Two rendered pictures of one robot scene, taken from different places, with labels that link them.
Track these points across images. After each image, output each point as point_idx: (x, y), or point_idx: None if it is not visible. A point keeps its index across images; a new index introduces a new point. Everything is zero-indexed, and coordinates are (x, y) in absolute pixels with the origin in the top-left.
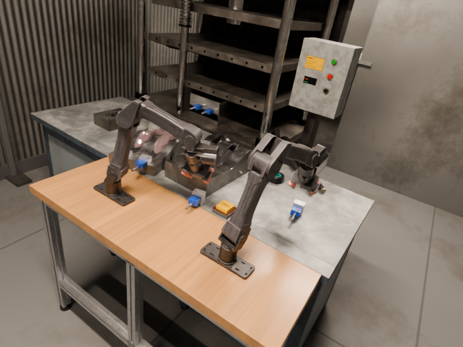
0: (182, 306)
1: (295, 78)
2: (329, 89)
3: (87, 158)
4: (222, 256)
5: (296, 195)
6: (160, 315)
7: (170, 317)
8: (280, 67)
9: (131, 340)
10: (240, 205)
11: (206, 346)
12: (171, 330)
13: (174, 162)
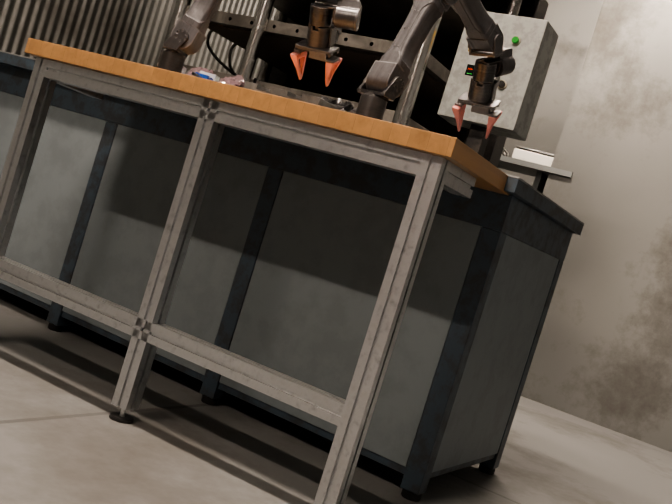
0: (208, 392)
1: (452, 70)
2: (508, 83)
3: (72, 114)
4: (362, 109)
5: None
6: (160, 396)
7: (181, 402)
8: (431, 40)
9: (145, 316)
10: (398, 37)
11: (258, 440)
12: (186, 412)
13: (260, 86)
